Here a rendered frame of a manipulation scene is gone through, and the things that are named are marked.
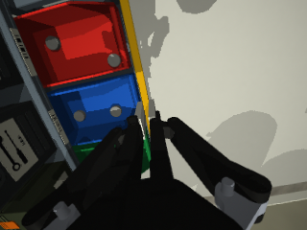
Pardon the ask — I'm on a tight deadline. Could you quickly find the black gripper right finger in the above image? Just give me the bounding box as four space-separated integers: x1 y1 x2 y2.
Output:
148 99 272 230

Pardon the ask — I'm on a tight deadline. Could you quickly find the green open bin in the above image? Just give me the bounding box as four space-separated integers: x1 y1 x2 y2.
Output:
72 127 151 174

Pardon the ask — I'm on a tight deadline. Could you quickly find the blue bin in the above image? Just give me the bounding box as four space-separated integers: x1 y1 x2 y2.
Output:
46 73 141 146

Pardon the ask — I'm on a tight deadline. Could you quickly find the grey metal shelf rack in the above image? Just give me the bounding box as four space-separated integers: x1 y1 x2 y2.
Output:
0 0 136 172

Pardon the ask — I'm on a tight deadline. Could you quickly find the red open bin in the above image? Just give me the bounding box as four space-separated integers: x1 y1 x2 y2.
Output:
13 1 130 88

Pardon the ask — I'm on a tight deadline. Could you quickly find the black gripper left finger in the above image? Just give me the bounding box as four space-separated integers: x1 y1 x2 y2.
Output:
21 102 146 230

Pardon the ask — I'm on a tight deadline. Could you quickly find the grey round disc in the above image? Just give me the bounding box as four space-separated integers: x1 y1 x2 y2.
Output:
45 35 61 50
110 105 122 117
74 110 86 122
107 54 121 67

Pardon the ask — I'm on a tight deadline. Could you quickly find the yellow vertical bar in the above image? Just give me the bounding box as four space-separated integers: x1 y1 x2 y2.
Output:
120 0 150 133

